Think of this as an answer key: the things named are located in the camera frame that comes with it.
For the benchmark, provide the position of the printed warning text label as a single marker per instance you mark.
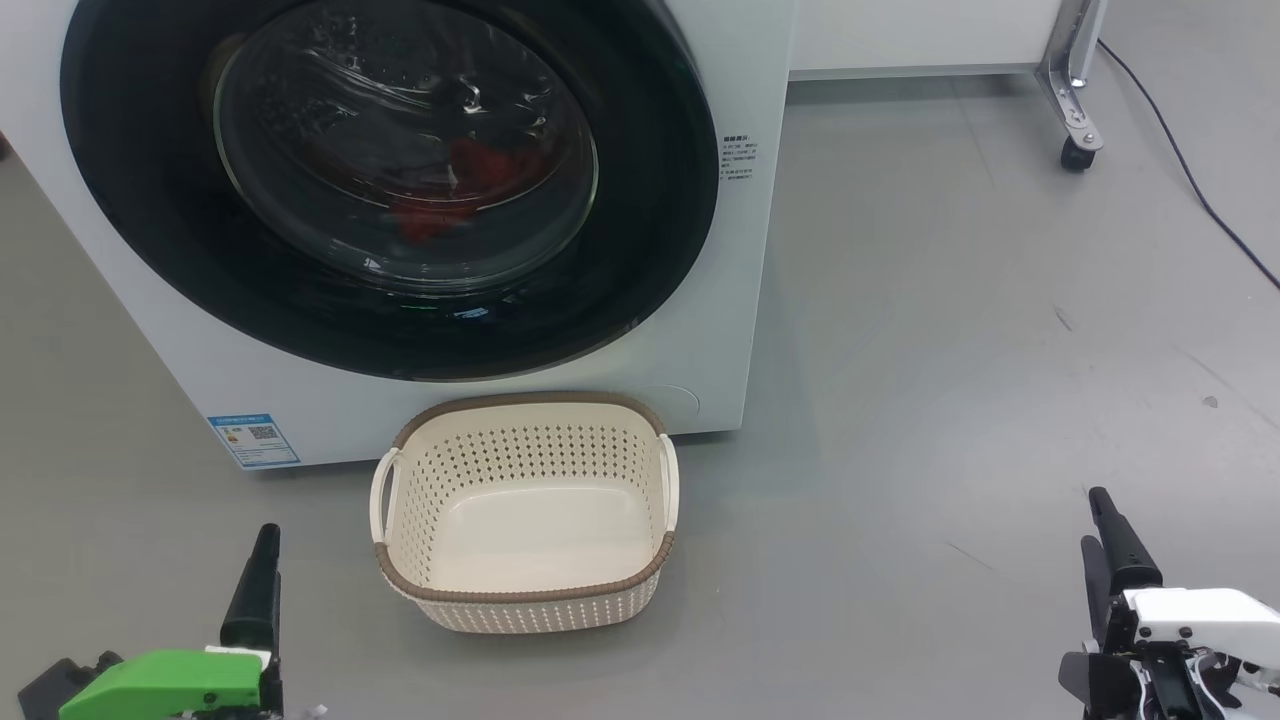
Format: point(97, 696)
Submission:
point(738, 158)

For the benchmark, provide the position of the white front-load washing machine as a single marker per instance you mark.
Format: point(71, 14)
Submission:
point(150, 330)

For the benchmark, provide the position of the white cabinet panel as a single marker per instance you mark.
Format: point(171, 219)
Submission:
point(900, 35)

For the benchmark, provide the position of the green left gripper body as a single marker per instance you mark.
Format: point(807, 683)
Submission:
point(170, 685)

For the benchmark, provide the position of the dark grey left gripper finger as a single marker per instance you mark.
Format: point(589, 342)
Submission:
point(255, 600)

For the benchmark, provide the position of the blue energy label sticker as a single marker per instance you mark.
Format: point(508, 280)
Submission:
point(254, 441)

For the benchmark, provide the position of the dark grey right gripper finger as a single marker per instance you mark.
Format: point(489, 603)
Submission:
point(1100, 600)
point(1125, 555)

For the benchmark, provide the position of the cream perforated plastic laundry basket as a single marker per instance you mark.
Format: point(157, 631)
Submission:
point(530, 520)

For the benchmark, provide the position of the red and white jersey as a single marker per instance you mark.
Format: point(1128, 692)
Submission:
point(480, 175)

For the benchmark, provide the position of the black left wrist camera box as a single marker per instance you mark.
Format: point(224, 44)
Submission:
point(60, 685)

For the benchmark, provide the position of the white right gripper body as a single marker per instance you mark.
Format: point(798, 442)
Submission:
point(1200, 620)

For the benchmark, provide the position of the silver metal cart leg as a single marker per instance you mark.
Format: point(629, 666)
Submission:
point(1070, 70)

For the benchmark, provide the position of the washing machine door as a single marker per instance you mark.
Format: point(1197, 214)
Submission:
point(640, 200)

